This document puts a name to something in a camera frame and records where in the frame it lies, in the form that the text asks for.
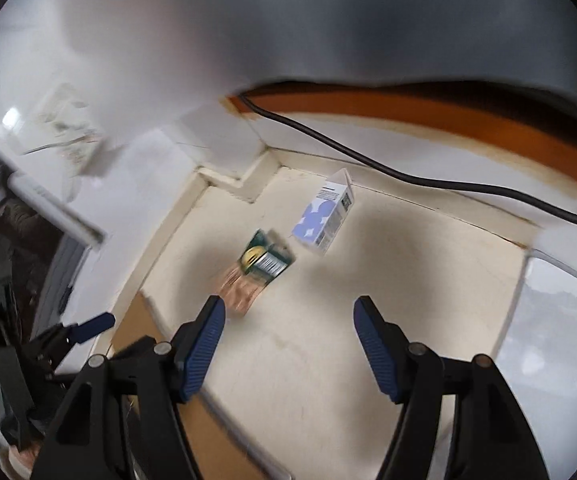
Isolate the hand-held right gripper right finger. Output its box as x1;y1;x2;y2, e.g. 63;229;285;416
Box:
353;296;551;480

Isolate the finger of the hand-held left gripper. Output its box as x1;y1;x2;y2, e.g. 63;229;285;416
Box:
28;311;116;361
51;336;156;386

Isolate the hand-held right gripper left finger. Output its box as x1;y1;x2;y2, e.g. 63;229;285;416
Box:
28;295;226;480

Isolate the green and brown snack wrapper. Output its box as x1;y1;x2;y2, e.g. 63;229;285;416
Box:
216;229;296;317

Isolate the white carton with blue print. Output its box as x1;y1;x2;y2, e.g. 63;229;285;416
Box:
289;168;355;256

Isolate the brown cardboard sheet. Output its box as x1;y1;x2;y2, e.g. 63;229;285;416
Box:
111;290;289;480

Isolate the sliding glass window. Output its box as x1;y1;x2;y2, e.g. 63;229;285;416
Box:
0;125;106;346

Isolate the white power strip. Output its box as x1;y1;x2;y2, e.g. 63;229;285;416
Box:
21;82;106;178

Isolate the translucent plastic sheet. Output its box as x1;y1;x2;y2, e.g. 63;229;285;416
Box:
178;0;577;126

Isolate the black power cable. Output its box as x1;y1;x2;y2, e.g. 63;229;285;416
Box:
241;95;577;226

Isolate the orange wooden frame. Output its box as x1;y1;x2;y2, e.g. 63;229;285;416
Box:
223;77;577;201

